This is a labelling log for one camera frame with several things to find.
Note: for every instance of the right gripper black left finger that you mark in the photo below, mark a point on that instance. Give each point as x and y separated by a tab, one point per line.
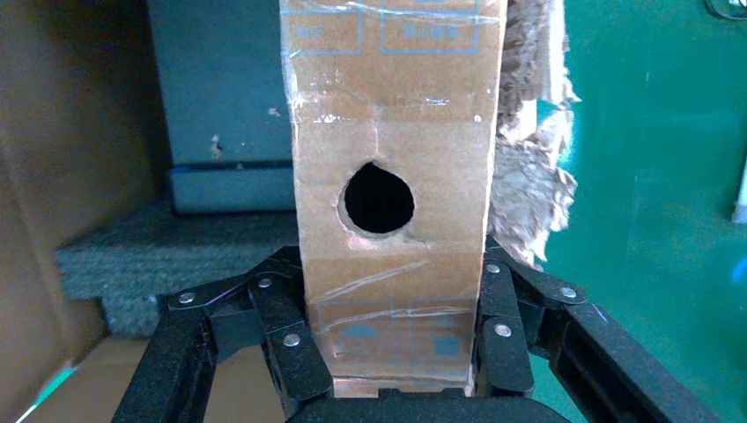
295	362

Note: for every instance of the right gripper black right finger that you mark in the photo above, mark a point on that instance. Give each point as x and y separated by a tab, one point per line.
502	350

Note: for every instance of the long cardboard box with hole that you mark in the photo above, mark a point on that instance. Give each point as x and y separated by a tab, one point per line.
397	105

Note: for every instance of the large open brown carton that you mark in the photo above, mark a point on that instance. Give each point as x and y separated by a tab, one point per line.
70	117

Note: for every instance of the layered black foam block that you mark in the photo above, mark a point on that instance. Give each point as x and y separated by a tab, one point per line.
146	257

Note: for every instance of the white pipe frame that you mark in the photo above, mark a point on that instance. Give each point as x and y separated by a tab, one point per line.
742	198

